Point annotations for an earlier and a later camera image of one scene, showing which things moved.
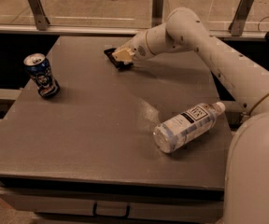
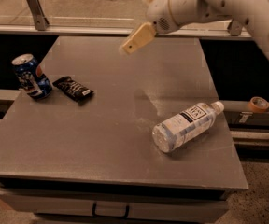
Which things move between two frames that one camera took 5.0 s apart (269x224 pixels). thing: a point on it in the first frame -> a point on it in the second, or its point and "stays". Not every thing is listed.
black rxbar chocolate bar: (120, 64) -> (73, 89)
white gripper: (138, 50) -> (158, 12)
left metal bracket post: (41, 21) stays
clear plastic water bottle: (169, 134) stays
